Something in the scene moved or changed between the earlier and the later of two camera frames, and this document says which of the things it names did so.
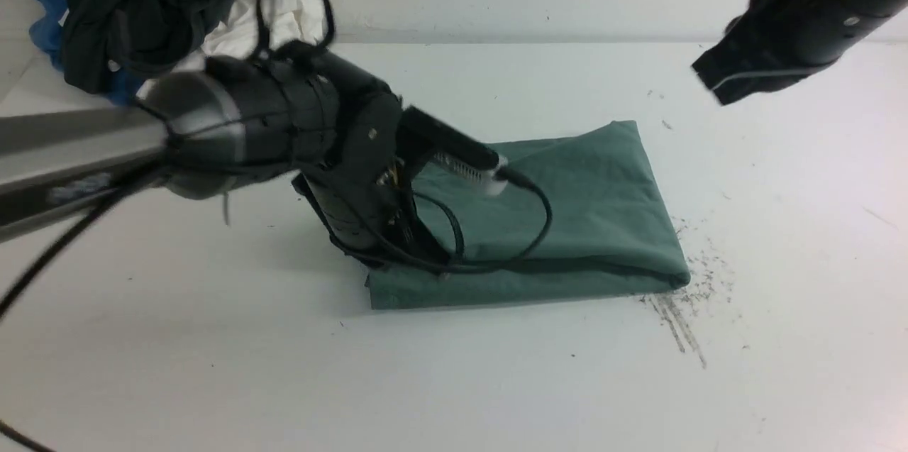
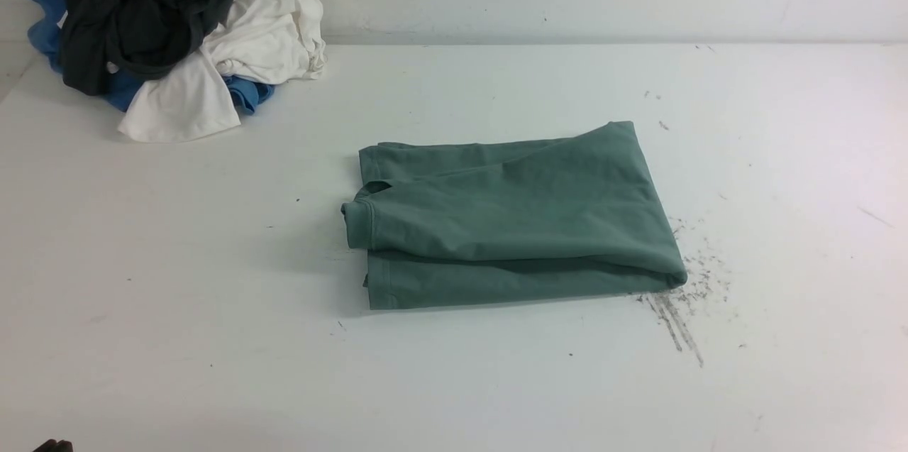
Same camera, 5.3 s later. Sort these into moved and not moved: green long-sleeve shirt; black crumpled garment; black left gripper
Moved: black left gripper
Not moved: black crumpled garment; green long-sleeve shirt
